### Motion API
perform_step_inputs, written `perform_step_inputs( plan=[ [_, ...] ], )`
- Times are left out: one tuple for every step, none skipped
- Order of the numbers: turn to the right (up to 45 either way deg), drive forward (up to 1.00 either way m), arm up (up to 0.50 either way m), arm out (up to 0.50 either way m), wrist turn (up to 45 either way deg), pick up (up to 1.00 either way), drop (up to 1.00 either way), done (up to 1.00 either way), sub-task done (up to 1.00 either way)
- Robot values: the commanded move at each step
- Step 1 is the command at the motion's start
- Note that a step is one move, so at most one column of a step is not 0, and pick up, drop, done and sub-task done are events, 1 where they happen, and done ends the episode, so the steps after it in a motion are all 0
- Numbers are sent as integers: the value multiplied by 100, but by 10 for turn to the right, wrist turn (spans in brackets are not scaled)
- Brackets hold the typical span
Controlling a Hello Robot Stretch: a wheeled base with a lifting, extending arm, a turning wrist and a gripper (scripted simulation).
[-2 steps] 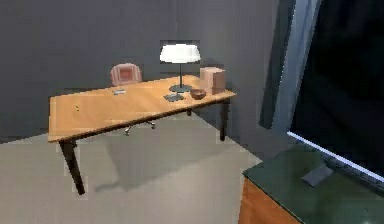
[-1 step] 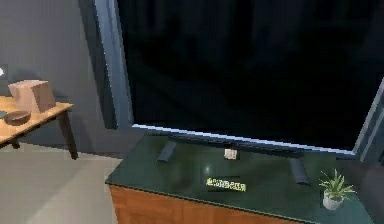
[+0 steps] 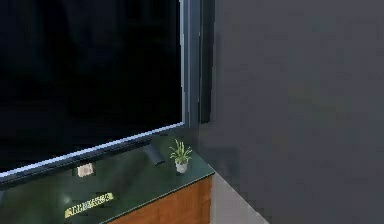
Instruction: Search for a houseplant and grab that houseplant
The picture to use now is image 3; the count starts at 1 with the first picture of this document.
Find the green houseplant in white pot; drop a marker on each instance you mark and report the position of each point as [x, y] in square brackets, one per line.
[181, 157]

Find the wooden cabinet with dark top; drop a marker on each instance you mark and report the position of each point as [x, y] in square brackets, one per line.
[166, 200]

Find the black television set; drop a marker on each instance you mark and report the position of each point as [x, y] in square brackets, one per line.
[90, 76]

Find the small beige box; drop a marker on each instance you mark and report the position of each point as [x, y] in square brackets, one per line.
[85, 170]

